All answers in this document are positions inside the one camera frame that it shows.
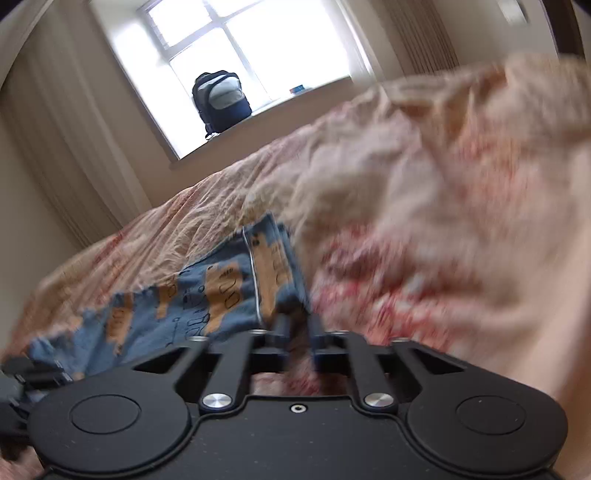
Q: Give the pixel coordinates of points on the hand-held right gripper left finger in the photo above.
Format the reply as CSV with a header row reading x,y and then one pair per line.
x,y
280,341

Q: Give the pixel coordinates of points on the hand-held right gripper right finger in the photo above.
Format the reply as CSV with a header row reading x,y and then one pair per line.
x,y
318,346

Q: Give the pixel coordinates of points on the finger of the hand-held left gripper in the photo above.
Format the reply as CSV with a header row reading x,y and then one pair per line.
x,y
41,371

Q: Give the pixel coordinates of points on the blue patterned pants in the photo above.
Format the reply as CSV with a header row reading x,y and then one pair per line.
x,y
207,286

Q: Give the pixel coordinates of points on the floral pink bed blanket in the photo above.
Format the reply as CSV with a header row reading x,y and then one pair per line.
x,y
415,184

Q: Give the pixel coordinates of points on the beige pleated curtain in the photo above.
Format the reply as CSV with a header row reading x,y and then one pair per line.
x,y
69,152
425,32

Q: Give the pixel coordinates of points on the dark blue grey backpack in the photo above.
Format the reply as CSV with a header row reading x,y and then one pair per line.
x,y
221,99

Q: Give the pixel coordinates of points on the small blue box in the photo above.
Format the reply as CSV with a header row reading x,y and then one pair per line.
x,y
298,88

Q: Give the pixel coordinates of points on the white framed window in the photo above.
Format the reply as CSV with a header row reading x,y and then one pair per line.
x,y
240,50

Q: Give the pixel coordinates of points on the dark wooden headboard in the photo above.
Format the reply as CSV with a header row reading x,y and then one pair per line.
x,y
564,27

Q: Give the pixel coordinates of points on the white wall switch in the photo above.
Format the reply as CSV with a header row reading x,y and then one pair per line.
x,y
513,10

